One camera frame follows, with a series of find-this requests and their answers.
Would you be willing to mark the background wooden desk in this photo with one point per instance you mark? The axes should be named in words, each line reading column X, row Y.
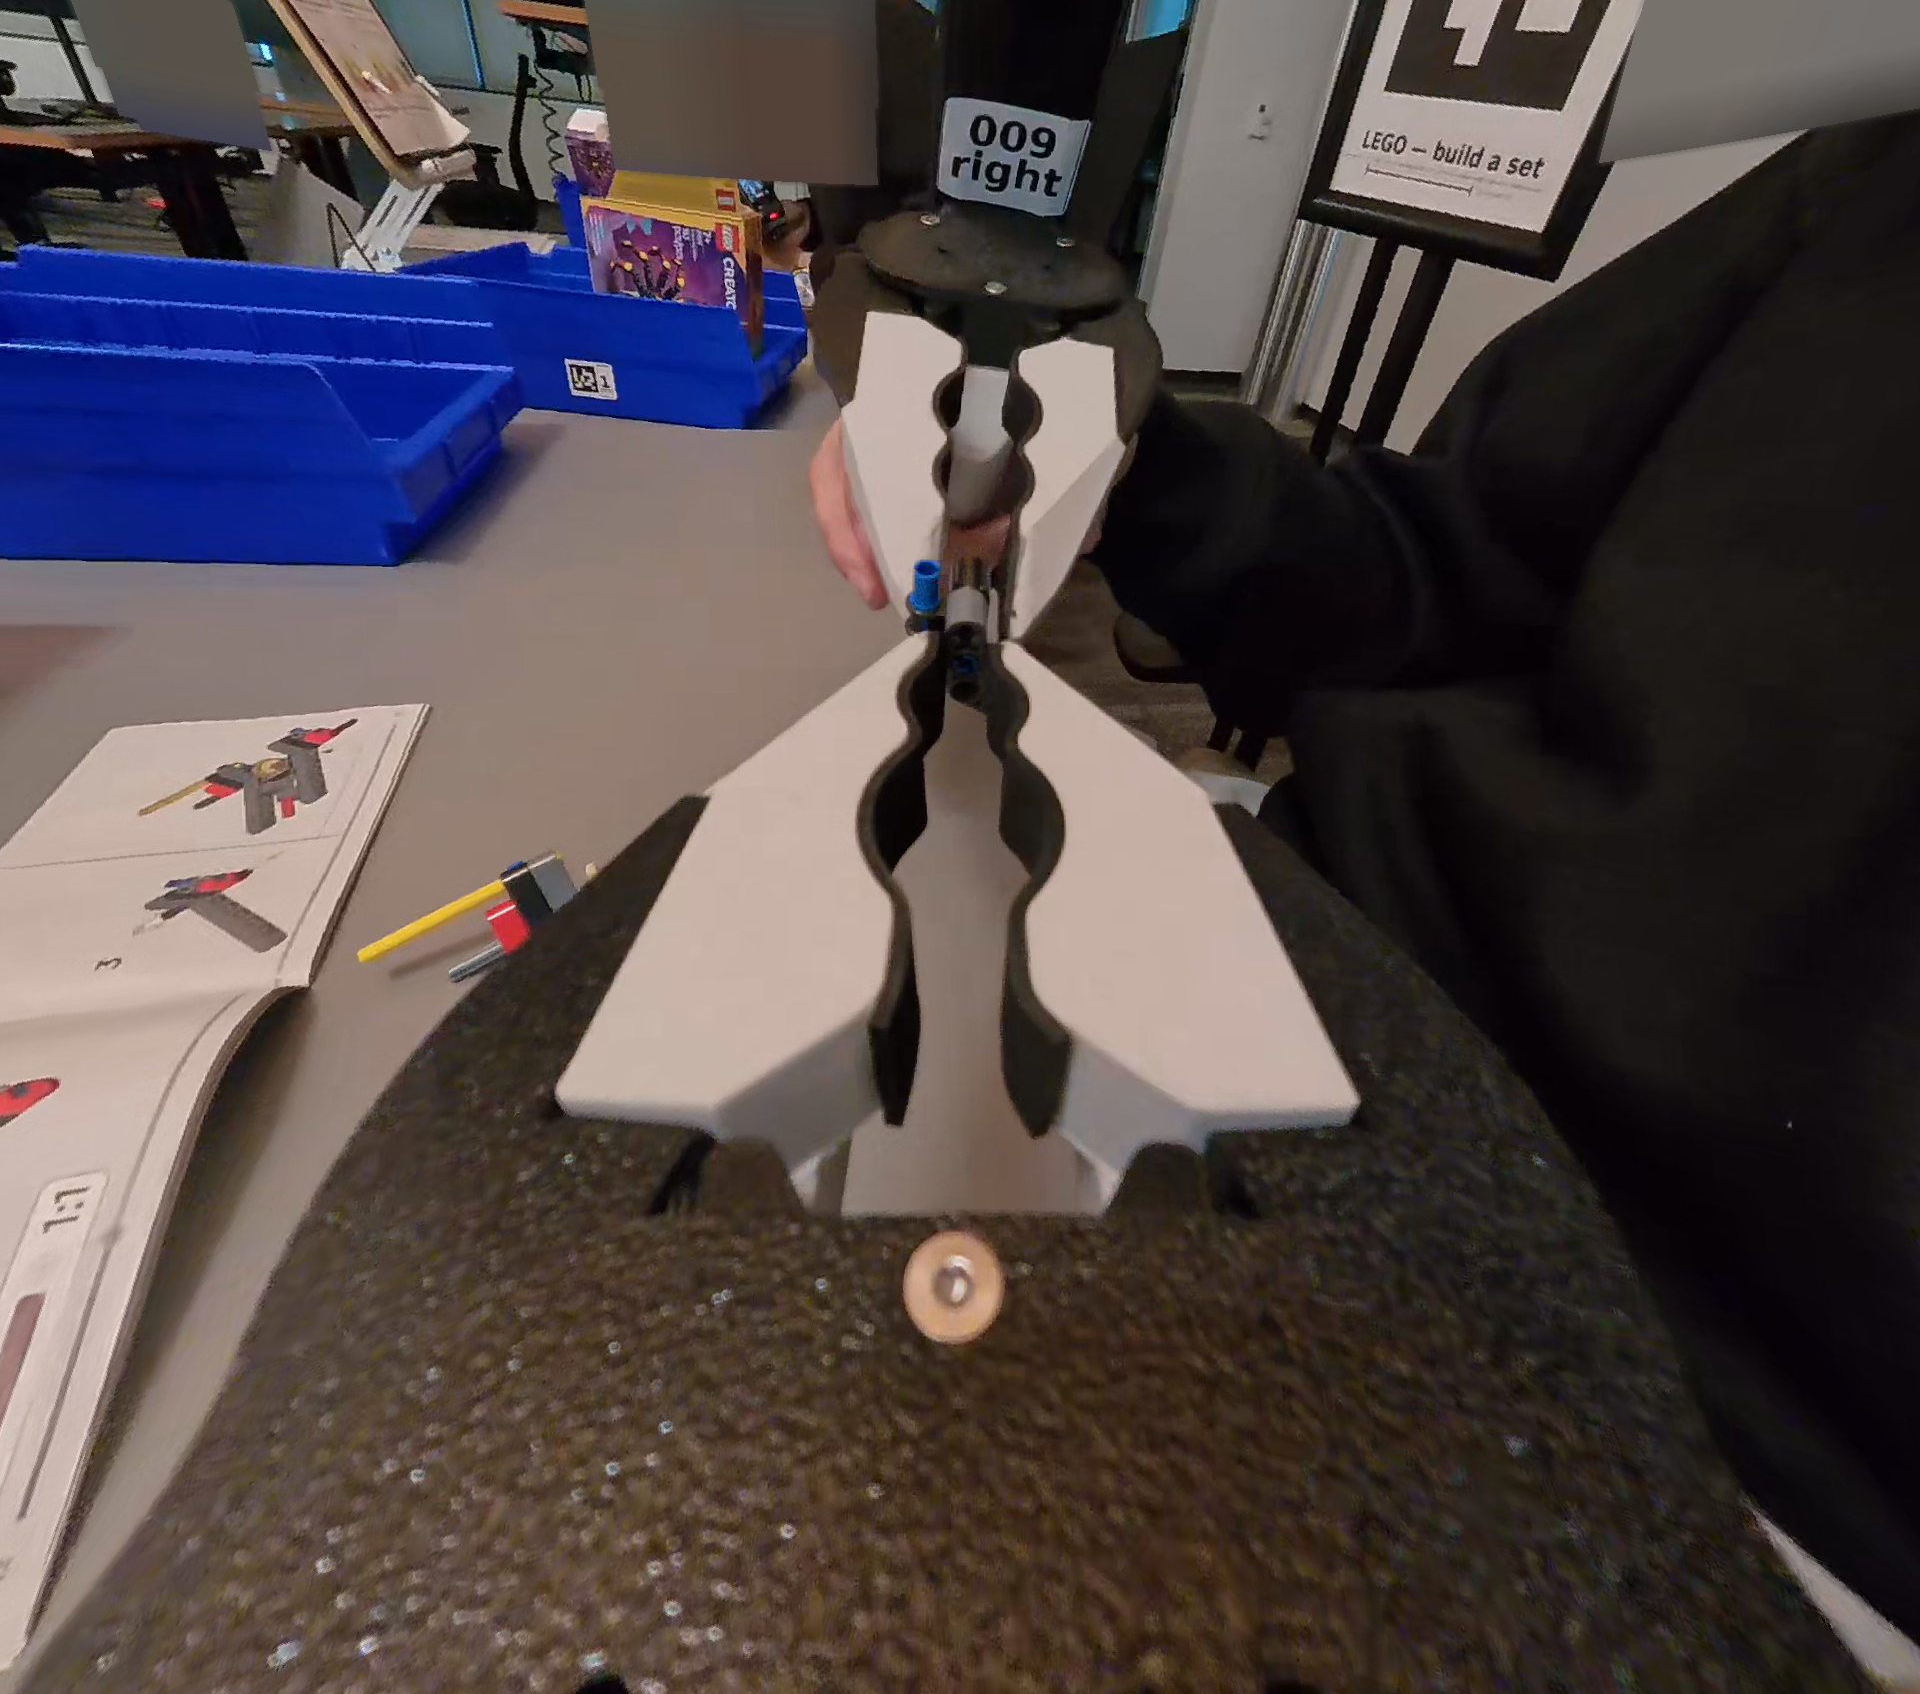
column 90, row 143

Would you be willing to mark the dark grey lego beam assembly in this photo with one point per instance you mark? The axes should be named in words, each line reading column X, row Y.
column 968, row 614

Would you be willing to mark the white board stand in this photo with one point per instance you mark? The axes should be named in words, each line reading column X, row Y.
column 399, row 217

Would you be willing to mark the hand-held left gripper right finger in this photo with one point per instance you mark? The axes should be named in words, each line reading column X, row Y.
column 1184, row 975

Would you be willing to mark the blue storage bin with label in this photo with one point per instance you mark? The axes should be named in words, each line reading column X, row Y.
column 675, row 375

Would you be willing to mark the purple lego box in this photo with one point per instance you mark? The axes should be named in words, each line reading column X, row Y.
column 661, row 255

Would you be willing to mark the black sign easel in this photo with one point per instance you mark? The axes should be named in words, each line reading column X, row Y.
column 1388, row 329

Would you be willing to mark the lego instruction booklet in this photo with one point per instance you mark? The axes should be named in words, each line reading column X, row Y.
column 151, row 825

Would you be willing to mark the person's right hand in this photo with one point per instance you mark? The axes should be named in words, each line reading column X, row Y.
column 843, row 509

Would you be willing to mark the person's right forearm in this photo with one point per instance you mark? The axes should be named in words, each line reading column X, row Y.
column 1274, row 568

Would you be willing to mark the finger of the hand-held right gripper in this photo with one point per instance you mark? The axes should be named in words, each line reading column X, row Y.
column 893, row 435
column 1080, row 435

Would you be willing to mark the person's torso in black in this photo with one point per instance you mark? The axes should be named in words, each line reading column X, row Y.
column 1694, row 749

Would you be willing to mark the lego assembly with yellow axle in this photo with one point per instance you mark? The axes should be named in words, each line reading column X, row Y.
column 518, row 898

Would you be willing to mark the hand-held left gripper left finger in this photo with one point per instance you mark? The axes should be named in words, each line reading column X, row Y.
column 721, row 975

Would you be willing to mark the small purple box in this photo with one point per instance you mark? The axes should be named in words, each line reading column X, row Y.
column 588, row 157

